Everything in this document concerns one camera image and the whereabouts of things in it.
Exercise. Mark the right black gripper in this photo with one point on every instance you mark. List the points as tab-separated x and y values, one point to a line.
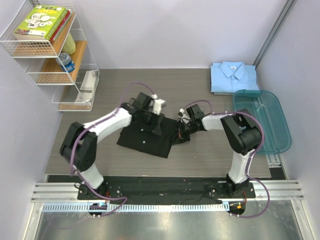
181	133

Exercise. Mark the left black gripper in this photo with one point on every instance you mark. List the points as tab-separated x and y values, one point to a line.
155	125

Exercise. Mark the black long sleeve shirt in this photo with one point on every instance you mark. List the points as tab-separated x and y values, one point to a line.
137	137

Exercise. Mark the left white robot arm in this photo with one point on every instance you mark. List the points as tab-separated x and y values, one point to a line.
79	146

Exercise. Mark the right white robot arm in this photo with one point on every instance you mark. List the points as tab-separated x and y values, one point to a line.
244	133

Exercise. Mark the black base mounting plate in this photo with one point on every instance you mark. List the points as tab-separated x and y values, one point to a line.
166	191

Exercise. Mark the folded light blue shirt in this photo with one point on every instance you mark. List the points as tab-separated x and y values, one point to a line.
229	77

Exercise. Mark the white paper booklet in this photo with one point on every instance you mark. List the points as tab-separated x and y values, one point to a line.
87	87

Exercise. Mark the teal plastic tray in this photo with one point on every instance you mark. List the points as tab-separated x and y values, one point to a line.
266	108

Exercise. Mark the blue lidded jar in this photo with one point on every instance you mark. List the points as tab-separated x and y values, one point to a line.
65	62

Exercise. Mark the yellow green bottle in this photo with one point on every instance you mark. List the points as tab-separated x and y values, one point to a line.
69	46

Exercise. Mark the red cover book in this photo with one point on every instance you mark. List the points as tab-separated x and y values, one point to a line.
61	25

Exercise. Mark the green cover book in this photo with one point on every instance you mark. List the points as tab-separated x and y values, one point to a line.
40	23

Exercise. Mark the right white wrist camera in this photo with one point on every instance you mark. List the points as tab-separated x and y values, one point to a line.
182	116

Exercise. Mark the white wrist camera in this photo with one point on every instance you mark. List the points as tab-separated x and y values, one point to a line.
158	104
182	116

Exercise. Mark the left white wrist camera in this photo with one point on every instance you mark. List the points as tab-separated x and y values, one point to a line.
158	104

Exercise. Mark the white slotted cable duct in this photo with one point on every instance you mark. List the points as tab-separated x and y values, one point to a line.
97	207

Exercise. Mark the aluminium frame rail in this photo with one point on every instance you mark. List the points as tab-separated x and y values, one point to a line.
76	191

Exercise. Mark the white wire shelf rack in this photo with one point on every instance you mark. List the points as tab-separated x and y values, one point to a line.
38	58

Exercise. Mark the grey aluminium wall post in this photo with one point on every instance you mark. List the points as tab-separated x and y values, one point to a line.
279	21

